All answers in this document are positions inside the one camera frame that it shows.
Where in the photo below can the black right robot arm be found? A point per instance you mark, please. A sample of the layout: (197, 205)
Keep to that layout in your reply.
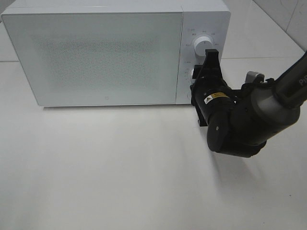
(239, 122)

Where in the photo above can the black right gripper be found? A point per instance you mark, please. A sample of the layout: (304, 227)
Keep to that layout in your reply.
(212, 98)

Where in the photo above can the white microwave knob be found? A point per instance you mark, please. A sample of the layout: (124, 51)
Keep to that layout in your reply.
(192, 80)
(201, 43)

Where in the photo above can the white microwave door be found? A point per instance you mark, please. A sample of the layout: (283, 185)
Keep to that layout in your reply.
(98, 59)

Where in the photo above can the white microwave oven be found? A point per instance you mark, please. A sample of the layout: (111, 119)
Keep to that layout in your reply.
(199, 17)

